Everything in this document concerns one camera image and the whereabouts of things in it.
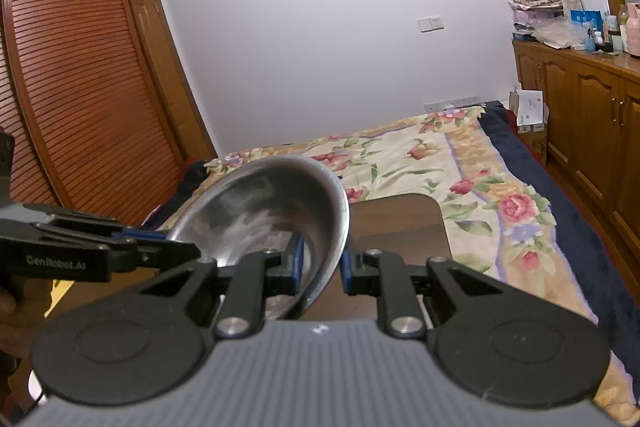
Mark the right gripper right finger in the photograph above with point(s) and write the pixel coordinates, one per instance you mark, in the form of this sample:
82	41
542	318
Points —
402	292

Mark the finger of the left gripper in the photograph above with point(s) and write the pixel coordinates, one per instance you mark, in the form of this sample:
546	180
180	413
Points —
82	222
130	254

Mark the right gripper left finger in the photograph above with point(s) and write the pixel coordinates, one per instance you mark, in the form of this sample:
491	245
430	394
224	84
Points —
248	284

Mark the steel bowl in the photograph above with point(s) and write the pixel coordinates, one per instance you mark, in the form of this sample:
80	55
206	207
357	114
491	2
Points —
264	204

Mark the person's left hand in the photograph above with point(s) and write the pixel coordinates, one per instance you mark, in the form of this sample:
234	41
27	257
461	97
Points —
25	304

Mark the wooden louvered wardrobe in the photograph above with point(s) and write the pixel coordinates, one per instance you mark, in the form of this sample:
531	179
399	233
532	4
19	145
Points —
82	102

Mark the dark clothes on bed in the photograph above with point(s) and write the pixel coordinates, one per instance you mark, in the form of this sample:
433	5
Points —
195	174

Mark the brown wooden door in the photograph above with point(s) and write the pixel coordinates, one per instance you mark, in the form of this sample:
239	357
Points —
171	81

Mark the floral bed blanket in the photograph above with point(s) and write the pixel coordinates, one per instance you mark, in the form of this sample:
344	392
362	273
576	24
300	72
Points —
504	216

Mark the white paper bag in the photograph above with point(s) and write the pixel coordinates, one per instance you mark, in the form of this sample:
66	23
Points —
529	110

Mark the wooden sideboard cabinet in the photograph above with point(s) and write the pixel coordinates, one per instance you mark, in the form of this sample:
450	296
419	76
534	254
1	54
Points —
593	126

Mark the stack of folded fabrics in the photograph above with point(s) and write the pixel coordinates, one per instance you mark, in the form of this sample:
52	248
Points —
527	15

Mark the blue picture box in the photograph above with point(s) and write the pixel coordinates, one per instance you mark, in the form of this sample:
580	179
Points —
587	23

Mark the pink thermos bottle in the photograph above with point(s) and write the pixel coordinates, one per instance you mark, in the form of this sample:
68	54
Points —
633	29

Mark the wall power strip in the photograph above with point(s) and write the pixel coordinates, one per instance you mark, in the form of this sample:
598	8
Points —
455	103

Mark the white wall switch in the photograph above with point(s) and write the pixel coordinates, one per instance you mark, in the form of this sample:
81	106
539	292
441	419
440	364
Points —
431	23

